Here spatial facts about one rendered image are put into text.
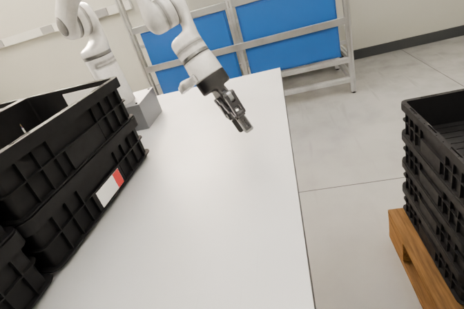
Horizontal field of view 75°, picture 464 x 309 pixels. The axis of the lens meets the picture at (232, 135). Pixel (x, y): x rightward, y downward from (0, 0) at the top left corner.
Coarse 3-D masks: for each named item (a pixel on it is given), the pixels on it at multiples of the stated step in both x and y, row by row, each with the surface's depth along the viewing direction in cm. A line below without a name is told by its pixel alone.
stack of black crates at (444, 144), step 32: (448, 96) 92; (416, 128) 89; (448, 128) 94; (416, 160) 94; (448, 160) 73; (416, 192) 98; (448, 192) 74; (416, 224) 105; (448, 224) 78; (448, 256) 82
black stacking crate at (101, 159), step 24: (120, 144) 72; (96, 168) 63; (120, 168) 71; (72, 192) 56; (96, 192) 62; (48, 216) 51; (72, 216) 56; (96, 216) 62; (48, 240) 51; (72, 240) 56; (48, 264) 52
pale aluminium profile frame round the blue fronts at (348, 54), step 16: (128, 32) 244; (288, 32) 230; (304, 32) 229; (224, 48) 241; (240, 48) 239; (352, 48) 233; (144, 64) 256; (160, 64) 252; (176, 64) 251; (240, 64) 315; (320, 64) 241; (336, 64) 240; (352, 64) 239; (336, 80) 246; (352, 80) 245
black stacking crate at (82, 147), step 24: (48, 96) 80; (0, 120) 74; (24, 120) 80; (96, 120) 66; (120, 120) 75; (0, 144) 73; (48, 144) 53; (72, 144) 58; (96, 144) 65; (24, 168) 49; (48, 168) 53; (72, 168) 58; (0, 192) 45; (24, 192) 48; (48, 192) 53; (0, 216) 48; (24, 216) 48
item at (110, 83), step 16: (112, 80) 72; (32, 96) 82; (96, 96) 66; (0, 112) 74; (64, 112) 57; (80, 112) 61; (48, 128) 53; (16, 144) 47; (32, 144) 50; (0, 160) 44; (16, 160) 47
